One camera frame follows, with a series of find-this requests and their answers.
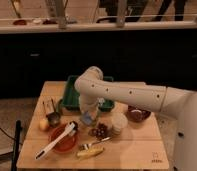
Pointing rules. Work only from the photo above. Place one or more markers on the dark red bowl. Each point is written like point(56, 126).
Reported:
point(137, 115)

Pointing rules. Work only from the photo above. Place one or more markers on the crumpled white paper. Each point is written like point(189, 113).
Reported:
point(101, 101)

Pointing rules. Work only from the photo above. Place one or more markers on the black stand left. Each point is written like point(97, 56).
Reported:
point(16, 145)

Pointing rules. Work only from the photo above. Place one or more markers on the blue sponge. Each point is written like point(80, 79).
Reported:
point(86, 119)

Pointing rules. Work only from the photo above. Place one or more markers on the green plastic tray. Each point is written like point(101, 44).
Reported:
point(70, 98)

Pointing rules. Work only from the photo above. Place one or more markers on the bunch of dark grapes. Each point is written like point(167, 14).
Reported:
point(100, 132)

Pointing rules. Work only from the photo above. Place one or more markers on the metal measuring cup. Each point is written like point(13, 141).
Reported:
point(53, 119)

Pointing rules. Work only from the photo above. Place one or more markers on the orange plate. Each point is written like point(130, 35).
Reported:
point(66, 144)

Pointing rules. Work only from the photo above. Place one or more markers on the small wooden block toy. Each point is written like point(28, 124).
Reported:
point(48, 106)

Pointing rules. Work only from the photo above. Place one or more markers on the metal fork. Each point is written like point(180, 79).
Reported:
point(88, 145)

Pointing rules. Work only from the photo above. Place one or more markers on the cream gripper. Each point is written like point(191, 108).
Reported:
point(88, 105)

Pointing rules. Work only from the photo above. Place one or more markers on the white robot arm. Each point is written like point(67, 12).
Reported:
point(174, 102)

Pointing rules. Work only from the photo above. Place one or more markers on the white spatula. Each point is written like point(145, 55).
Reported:
point(68, 129)

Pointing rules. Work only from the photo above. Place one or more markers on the yellow corn cob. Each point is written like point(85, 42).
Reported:
point(90, 152)

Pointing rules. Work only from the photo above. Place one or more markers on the white plastic cup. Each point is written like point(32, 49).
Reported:
point(119, 122)

